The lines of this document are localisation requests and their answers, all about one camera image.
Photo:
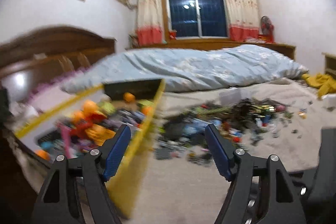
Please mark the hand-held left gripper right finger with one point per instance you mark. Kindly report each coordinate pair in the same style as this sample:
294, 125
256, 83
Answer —
218, 150

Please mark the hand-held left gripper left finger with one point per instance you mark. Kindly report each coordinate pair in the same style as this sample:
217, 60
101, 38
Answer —
116, 153

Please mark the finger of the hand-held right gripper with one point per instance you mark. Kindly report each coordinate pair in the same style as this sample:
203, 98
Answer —
328, 150

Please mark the yellow black cardboard box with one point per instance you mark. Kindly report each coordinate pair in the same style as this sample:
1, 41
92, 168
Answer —
136, 174

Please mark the pile of building bricks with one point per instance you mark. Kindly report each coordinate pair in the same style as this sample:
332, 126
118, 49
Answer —
236, 119

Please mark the pile of toys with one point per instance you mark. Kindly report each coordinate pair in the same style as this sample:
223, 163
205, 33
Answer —
86, 124

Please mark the white plastic cup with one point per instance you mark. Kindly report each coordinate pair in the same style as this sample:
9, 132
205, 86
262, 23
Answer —
330, 102

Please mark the orange ball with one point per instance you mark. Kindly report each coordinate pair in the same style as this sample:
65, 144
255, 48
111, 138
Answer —
77, 117
129, 97
89, 106

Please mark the clear plastic container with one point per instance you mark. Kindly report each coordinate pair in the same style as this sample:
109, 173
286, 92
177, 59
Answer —
231, 97

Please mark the yellow fuzzy blanket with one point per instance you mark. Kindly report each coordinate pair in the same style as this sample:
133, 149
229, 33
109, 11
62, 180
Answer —
323, 82

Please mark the blue floral duvet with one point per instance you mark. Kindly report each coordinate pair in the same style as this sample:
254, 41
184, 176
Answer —
197, 69

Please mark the beige wooden shelf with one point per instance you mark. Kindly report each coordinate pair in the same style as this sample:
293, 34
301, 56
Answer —
330, 64

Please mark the pink pillow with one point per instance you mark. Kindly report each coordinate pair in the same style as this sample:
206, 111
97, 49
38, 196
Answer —
50, 98

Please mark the purple cloth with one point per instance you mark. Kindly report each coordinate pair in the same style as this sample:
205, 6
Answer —
44, 85

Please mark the white crumpled clothes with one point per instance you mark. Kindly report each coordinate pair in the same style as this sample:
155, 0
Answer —
21, 111

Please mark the wooden window cabinet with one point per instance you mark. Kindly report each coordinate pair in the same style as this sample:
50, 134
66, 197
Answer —
210, 45

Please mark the row of books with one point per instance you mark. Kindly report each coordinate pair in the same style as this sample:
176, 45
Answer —
134, 40

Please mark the clear plastic bag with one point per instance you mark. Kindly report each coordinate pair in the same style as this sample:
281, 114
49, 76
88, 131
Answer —
253, 40

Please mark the black cloth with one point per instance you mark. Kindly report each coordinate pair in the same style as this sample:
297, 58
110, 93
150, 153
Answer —
4, 106

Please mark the brown wooden headboard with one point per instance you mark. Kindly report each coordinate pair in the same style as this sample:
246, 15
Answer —
52, 48

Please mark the white tissue on headboard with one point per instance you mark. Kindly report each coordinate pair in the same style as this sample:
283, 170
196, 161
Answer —
40, 56

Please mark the small red box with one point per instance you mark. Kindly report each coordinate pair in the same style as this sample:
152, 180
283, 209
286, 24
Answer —
172, 34

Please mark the red standing fan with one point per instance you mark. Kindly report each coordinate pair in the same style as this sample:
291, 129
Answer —
267, 28

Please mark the wooden framed window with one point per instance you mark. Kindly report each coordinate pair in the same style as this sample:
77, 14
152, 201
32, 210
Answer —
194, 11

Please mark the cream and red curtain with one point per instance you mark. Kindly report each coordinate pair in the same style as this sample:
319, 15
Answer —
240, 8
149, 14

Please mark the air conditioner pipe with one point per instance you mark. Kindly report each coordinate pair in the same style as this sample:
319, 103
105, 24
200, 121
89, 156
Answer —
131, 5

